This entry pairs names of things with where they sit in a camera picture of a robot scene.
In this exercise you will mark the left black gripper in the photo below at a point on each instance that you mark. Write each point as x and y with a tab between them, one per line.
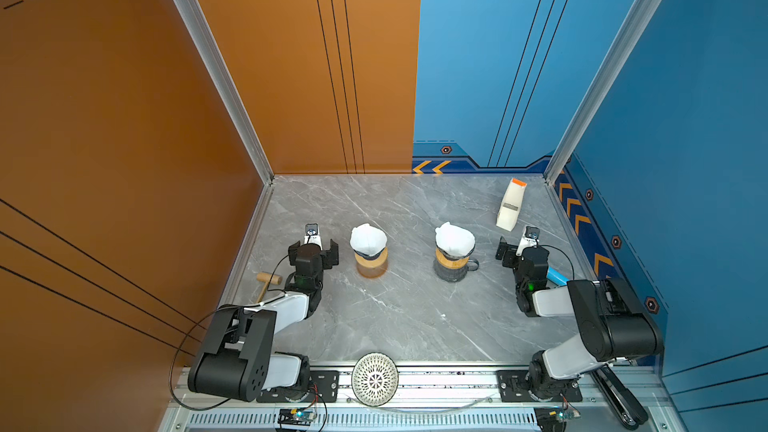
329	257

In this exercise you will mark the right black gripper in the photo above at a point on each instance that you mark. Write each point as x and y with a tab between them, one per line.
510	253

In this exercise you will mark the coffee filter box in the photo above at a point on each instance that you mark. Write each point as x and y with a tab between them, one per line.
511	204

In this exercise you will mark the white paper coffee filter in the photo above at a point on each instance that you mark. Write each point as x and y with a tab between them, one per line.
367	240

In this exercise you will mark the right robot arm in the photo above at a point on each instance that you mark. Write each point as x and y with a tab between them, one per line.
611	321

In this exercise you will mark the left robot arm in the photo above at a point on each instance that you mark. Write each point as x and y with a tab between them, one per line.
236	360

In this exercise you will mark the orange glass carafe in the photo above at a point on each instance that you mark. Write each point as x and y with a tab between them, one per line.
371	271

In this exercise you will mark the blue cylinder tool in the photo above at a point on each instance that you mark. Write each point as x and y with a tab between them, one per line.
557	278

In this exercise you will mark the grey glass mug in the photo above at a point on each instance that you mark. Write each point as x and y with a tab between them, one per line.
454	270

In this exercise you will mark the wooden mallet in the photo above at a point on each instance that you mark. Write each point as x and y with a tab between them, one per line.
267	280

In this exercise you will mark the white patterned bowl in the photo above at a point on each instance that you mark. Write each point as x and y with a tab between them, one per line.
374	379

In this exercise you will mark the left circuit board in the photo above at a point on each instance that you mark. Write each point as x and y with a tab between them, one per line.
296	418

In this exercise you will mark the circuit board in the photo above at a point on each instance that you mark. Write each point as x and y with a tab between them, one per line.
555	419
296	418

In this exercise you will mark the right circuit board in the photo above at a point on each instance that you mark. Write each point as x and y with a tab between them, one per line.
555	419

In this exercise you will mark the black stapler-like tool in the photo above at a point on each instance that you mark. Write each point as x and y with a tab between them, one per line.
624	404

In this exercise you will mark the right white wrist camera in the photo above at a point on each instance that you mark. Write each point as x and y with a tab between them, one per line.
530	238

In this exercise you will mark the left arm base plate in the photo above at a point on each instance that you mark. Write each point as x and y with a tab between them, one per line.
324	382

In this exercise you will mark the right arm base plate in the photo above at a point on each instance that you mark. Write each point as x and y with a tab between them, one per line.
513	386

